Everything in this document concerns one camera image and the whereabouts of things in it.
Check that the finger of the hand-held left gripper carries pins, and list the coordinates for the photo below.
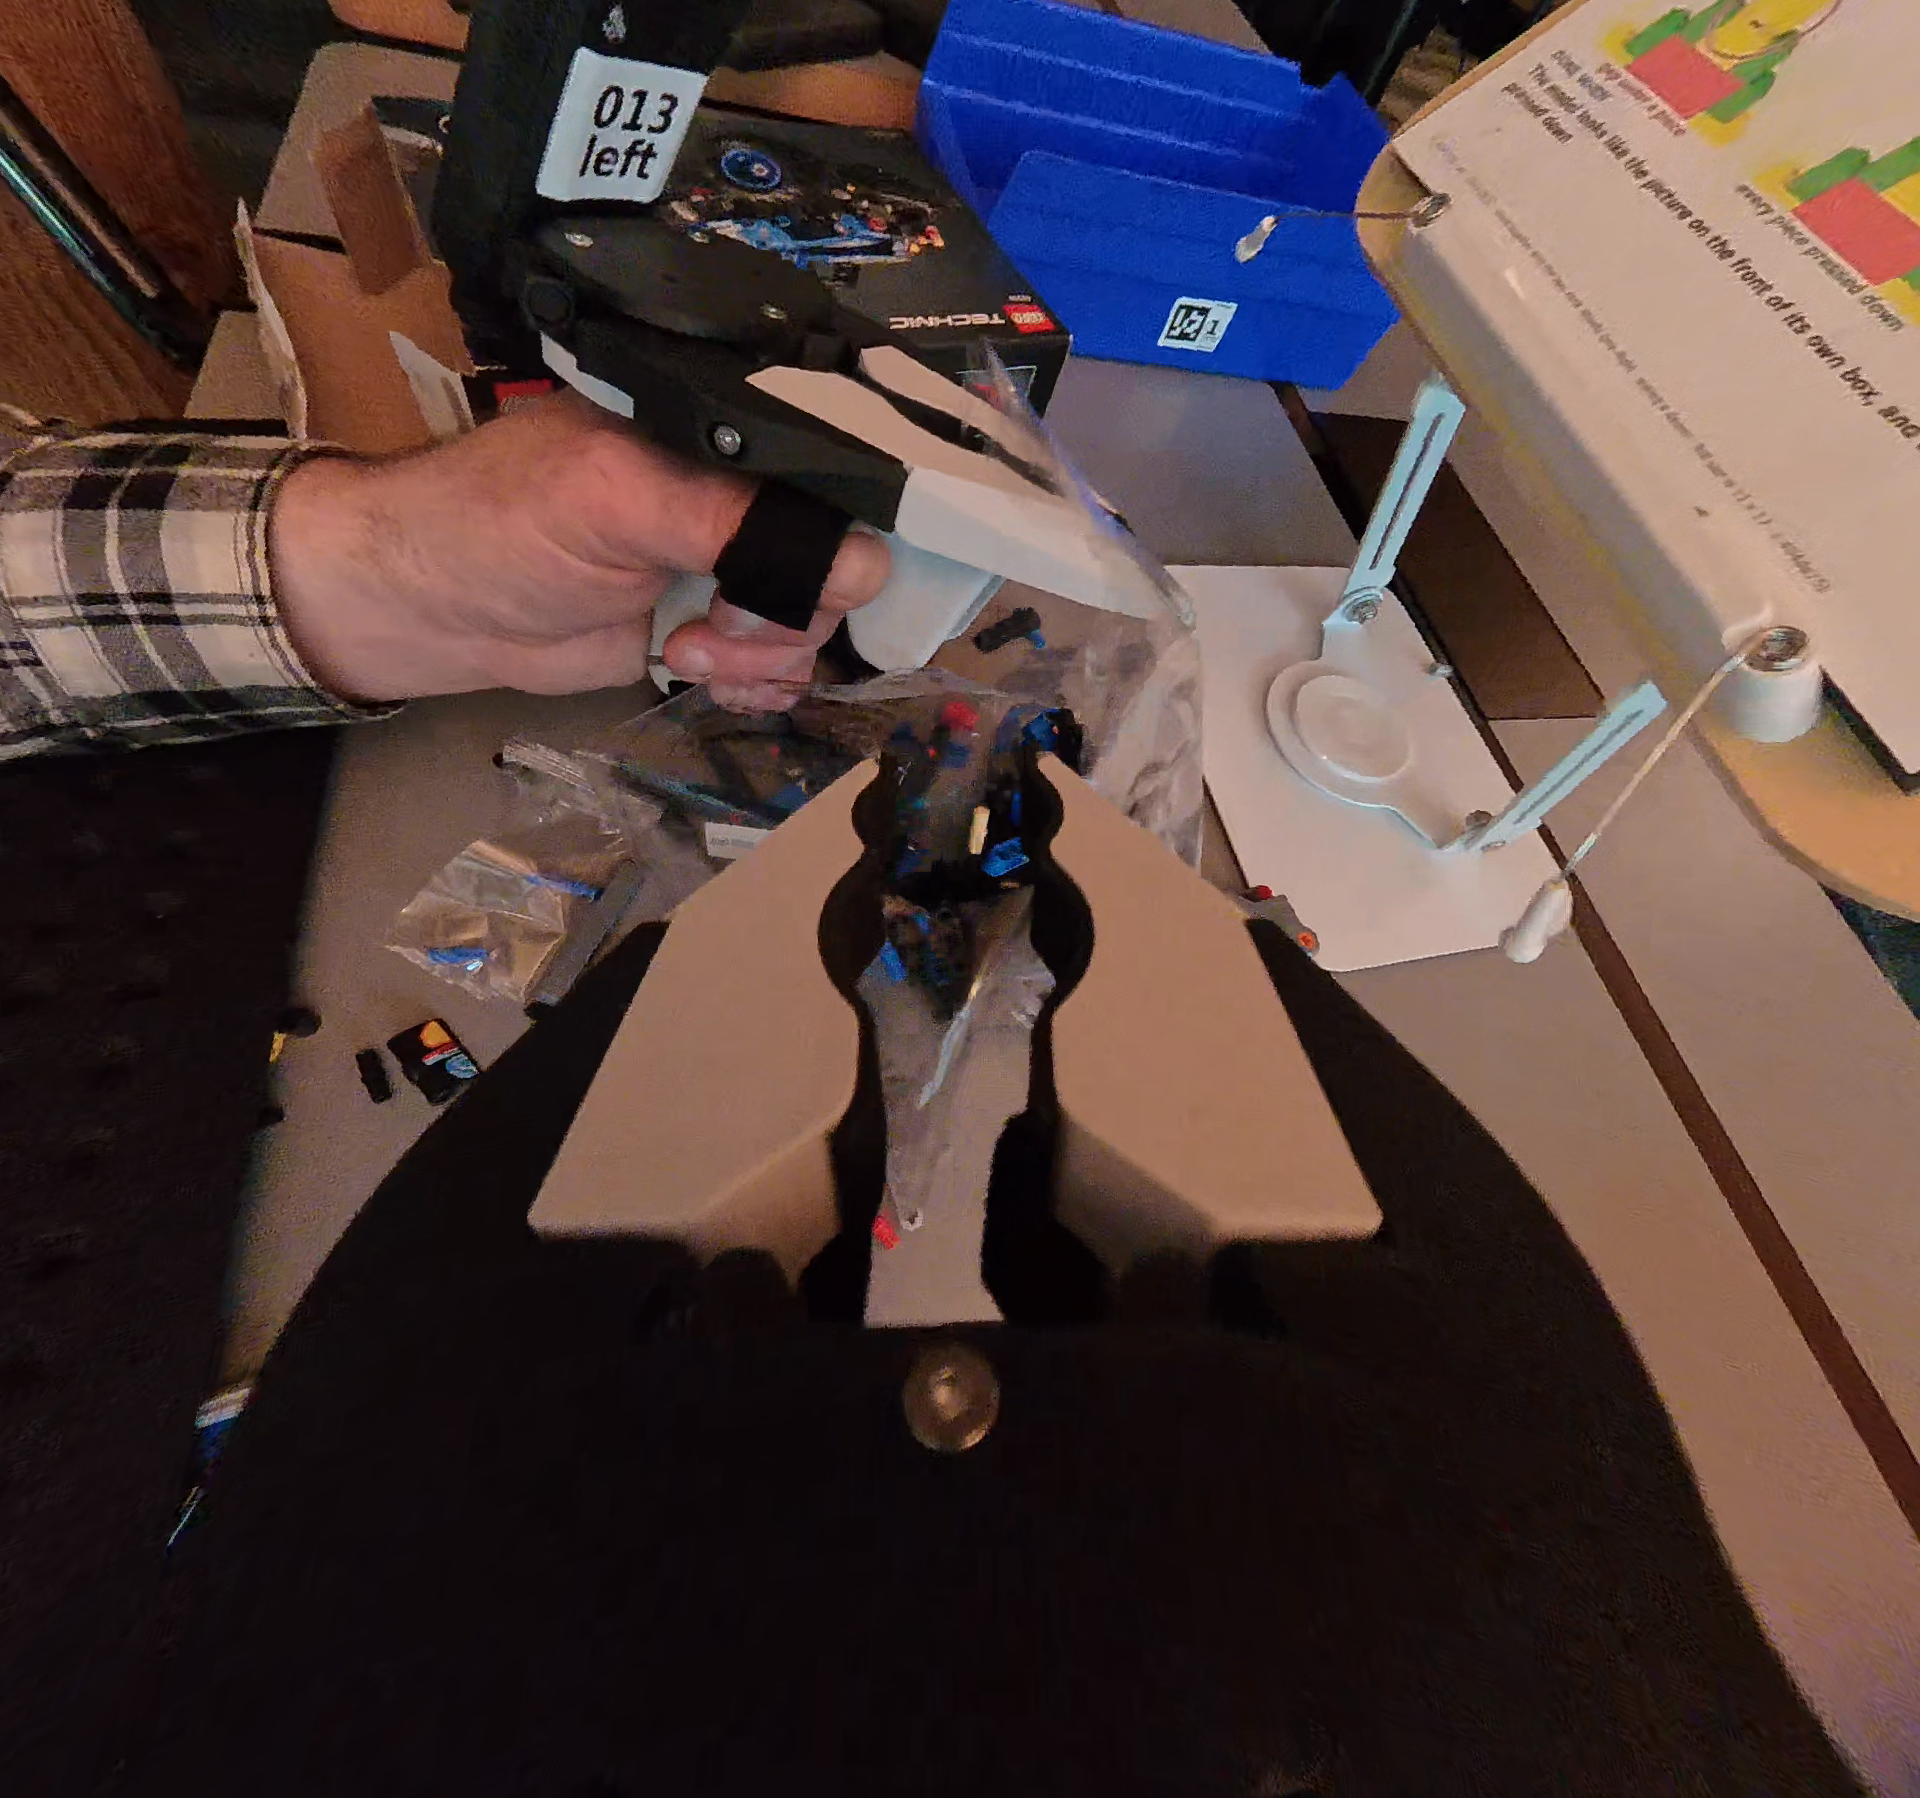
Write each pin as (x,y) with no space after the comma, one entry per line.
(975,412)
(931,524)

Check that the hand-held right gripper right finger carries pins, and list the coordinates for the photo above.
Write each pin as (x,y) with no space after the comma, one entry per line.
(1217,1080)

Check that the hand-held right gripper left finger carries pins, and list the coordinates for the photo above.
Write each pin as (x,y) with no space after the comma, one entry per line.
(707,1080)

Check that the toy truck cardboard box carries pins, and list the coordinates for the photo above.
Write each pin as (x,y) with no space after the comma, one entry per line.
(872,238)

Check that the clear plastic bag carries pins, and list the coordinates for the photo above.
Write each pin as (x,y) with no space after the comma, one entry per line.
(511,883)
(1141,688)

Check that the pile of toy building pieces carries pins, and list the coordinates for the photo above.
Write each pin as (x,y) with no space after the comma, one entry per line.
(430,1056)

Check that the person's left forearm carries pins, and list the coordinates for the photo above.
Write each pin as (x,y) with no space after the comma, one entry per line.
(149,585)

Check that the grey desk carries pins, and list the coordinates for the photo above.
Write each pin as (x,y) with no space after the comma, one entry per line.
(1679,1229)

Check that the wooden desk leg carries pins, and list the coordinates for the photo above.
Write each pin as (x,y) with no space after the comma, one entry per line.
(89,149)

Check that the person's left hand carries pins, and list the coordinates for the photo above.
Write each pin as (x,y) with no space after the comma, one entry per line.
(511,552)

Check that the brown cardboard box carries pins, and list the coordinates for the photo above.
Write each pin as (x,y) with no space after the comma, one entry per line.
(346,300)

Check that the blue tagged storage bin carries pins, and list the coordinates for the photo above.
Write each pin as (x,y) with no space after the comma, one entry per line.
(1170,238)

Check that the white tipped thin rod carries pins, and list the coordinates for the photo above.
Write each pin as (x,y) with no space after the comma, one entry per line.
(1636,794)

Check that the instruction sheet wooden board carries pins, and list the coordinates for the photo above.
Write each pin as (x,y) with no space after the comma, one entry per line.
(1712,267)

